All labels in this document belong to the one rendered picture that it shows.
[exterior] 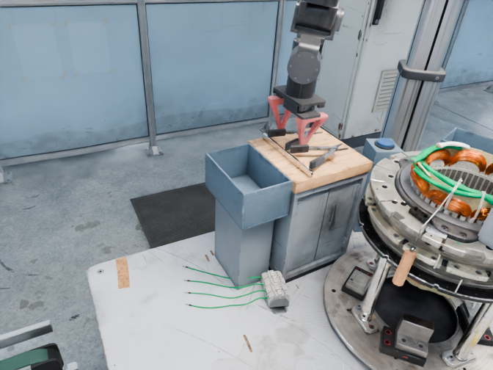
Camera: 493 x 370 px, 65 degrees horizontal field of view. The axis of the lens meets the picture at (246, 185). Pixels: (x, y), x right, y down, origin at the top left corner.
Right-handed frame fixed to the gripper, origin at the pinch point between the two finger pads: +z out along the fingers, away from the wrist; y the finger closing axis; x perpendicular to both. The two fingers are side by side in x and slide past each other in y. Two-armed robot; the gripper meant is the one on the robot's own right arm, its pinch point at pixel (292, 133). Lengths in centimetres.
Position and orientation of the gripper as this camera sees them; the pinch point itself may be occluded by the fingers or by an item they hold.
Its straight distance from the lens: 85.4
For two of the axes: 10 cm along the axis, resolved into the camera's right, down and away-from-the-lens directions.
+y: 5.0, 5.2, -6.9
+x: 8.6, -2.1, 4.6
